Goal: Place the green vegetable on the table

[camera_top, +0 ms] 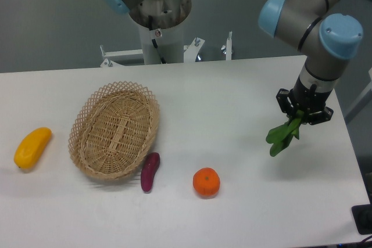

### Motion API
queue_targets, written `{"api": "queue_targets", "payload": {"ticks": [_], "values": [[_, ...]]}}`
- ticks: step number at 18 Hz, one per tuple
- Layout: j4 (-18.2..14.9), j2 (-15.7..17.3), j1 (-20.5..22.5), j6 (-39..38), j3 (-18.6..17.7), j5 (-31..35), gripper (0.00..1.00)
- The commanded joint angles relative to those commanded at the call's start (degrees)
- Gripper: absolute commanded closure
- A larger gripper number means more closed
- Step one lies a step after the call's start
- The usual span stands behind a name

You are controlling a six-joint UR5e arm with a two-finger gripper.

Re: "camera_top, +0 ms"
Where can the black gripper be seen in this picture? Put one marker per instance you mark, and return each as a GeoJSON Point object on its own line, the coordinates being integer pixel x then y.
{"type": "Point", "coordinates": [301, 97]}

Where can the green bok choy vegetable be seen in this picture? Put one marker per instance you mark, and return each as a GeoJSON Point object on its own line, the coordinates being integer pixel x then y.
{"type": "Point", "coordinates": [281, 136]}

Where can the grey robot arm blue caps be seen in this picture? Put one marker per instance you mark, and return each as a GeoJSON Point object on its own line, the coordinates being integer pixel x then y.
{"type": "Point", "coordinates": [329, 42]}

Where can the orange tangerine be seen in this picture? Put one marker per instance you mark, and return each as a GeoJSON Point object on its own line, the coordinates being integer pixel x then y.
{"type": "Point", "coordinates": [206, 182]}

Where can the black device at table corner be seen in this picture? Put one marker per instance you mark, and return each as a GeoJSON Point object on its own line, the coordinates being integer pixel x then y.
{"type": "Point", "coordinates": [362, 217]}

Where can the purple sweet potato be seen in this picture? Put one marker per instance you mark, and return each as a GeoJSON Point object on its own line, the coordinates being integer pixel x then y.
{"type": "Point", "coordinates": [149, 169]}

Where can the oval wicker basket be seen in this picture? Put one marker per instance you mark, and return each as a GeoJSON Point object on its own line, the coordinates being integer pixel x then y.
{"type": "Point", "coordinates": [114, 131]}

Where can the yellow mango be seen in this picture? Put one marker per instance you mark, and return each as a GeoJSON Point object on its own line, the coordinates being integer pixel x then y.
{"type": "Point", "coordinates": [31, 148]}

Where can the white frame at right edge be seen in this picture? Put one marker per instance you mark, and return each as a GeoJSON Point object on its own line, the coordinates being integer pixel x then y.
{"type": "Point", "coordinates": [361, 101]}

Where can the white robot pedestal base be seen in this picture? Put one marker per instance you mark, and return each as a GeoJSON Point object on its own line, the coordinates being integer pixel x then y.
{"type": "Point", "coordinates": [160, 24]}

